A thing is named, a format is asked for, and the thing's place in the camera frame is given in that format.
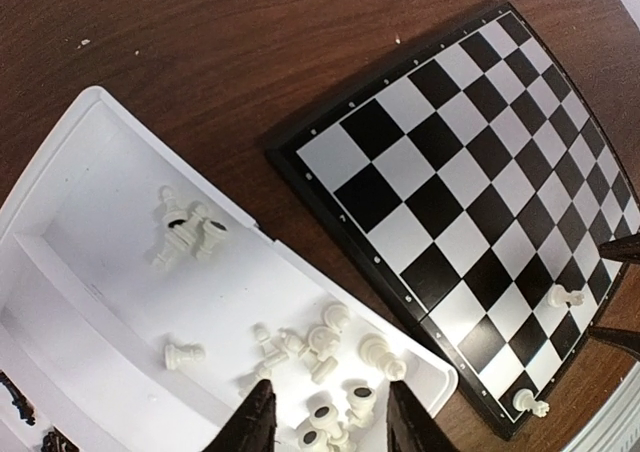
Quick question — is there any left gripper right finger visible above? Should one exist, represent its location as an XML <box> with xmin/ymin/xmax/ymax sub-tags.
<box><xmin>386</xmin><ymin>381</ymin><xmax>455</xmax><ymax>452</ymax></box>

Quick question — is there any white chess piece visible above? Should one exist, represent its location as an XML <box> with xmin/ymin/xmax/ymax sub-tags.
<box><xmin>547</xmin><ymin>284</ymin><xmax>584</xmax><ymax>308</ymax></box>

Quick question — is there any white chess piece corner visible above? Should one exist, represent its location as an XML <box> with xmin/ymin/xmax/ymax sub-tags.
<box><xmin>512</xmin><ymin>388</ymin><xmax>550</xmax><ymax>418</ymax></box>

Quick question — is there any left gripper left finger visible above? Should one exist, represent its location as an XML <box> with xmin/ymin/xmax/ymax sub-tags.
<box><xmin>203</xmin><ymin>379</ymin><xmax>277</xmax><ymax>452</ymax></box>

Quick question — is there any white compartment tray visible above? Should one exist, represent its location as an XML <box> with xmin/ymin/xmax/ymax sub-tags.
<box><xmin>1</xmin><ymin>86</ymin><xmax>458</xmax><ymax>451</ymax></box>

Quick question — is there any black chess pieces pile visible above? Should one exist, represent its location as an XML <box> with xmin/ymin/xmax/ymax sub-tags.
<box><xmin>1</xmin><ymin>371</ymin><xmax>79</xmax><ymax>451</ymax></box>

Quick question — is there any black white chess board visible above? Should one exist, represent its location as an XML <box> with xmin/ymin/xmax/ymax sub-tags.
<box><xmin>266</xmin><ymin>2</ymin><xmax>639</xmax><ymax>440</ymax></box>

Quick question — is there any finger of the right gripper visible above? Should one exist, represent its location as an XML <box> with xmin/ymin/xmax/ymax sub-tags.
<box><xmin>598</xmin><ymin>233</ymin><xmax>640</xmax><ymax>265</ymax></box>
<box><xmin>588</xmin><ymin>327</ymin><xmax>640</xmax><ymax>360</ymax></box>

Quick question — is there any front aluminium rail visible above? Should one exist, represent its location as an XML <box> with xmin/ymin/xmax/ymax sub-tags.
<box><xmin>564</xmin><ymin>364</ymin><xmax>639</xmax><ymax>451</ymax></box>

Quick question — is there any white chess pieces pile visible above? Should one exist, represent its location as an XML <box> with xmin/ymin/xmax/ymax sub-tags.
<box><xmin>149</xmin><ymin>184</ymin><xmax>409</xmax><ymax>451</ymax></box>

